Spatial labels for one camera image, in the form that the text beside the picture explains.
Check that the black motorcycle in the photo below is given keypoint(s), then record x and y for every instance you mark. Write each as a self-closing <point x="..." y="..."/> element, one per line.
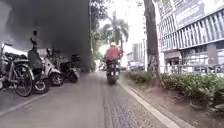
<point x="112" y="71"/>

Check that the person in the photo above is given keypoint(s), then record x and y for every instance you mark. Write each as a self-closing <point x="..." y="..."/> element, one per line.
<point x="112" y="53"/>

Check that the palm tree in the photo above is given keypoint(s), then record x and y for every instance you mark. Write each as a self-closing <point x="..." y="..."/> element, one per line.
<point x="115" y="30"/>

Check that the parked black scooter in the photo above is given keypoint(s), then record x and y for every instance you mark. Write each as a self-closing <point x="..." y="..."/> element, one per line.
<point x="70" y="68"/>

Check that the tree trunk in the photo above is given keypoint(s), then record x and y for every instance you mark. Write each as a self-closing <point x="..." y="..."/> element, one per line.
<point x="151" y="40"/>

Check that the grey brick pavement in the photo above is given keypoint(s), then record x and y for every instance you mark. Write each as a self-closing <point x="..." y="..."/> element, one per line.
<point x="83" y="110"/>

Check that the pale kerb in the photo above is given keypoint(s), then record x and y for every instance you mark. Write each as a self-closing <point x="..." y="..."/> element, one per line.
<point x="147" y="107"/>

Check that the parked white scooter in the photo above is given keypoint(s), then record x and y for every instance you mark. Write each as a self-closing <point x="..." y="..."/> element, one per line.
<point x="53" y="71"/>

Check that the brown dirt strip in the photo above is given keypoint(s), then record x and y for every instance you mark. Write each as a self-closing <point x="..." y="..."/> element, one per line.
<point x="173" y="105"/>

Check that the dark concrete structure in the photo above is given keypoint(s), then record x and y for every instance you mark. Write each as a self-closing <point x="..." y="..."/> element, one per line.
<point x="50" y="23"/>

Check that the parked dark scooter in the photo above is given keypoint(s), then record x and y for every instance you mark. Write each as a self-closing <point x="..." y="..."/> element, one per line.
<point x="36" y="65"/>

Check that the low green hedge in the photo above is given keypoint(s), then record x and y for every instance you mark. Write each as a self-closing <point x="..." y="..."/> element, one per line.
<point x="195" y="87"/>

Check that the metal fence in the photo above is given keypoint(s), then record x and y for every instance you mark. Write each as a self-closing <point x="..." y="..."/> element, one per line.
<point x="200" y="69"/>

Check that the grey building with windows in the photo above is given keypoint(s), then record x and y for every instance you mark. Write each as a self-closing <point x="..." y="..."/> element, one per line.
<point x="193" y="30"/>

